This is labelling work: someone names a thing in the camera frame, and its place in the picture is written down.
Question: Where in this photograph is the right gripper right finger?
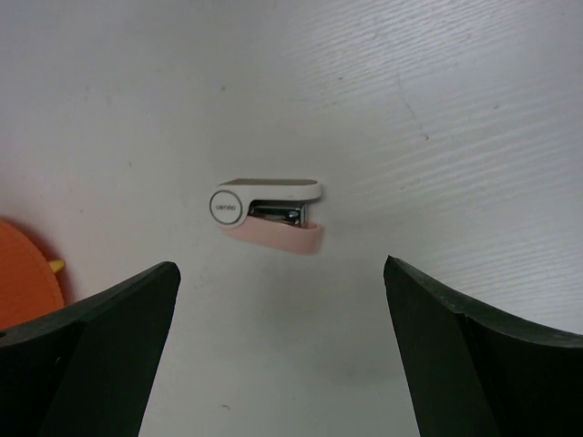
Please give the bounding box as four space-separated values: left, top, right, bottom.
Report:
384 257 582 436

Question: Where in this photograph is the orange round compartment organizer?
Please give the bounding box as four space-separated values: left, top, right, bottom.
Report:
1 220 66 330

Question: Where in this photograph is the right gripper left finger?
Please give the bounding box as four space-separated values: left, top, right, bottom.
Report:
1 261 180 436

